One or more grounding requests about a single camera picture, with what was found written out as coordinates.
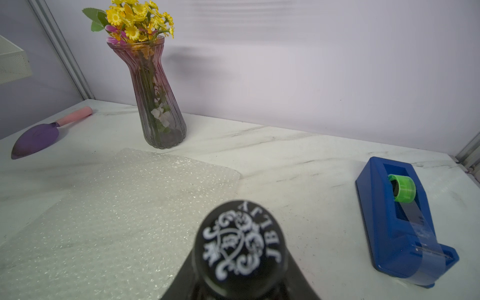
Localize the blue tape dispenser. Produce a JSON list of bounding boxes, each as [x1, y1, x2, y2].
[[355, 157, 460, 288]]

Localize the clear bubble wrap sheet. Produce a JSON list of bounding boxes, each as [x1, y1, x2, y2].
[[1, 148, 241, 300]]

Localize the green tape roll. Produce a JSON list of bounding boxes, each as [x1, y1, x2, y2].
[[388, 174, 416, 204]]

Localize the purple ribbed glass vase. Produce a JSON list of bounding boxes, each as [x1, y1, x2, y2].
[[107, 36, 187, 149]]

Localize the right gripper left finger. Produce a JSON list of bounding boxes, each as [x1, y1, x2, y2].
[[160, 258, 198, 300]]

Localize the yellow artificial flowers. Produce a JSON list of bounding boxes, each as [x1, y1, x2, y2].
[[82, 0, 175, 45]]

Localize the red glass bottle black cap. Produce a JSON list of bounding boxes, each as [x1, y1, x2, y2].
[[192, 199, 288, 300]]

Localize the purple trowel pink handle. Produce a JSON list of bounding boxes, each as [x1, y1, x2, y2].
[[11, 106, 93, 160]]

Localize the lower white mesh shelf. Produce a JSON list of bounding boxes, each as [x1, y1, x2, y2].
[[0, 36, 33, 85]]

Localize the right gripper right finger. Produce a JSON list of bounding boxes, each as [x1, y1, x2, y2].
[[284, 258, 321, 300]]

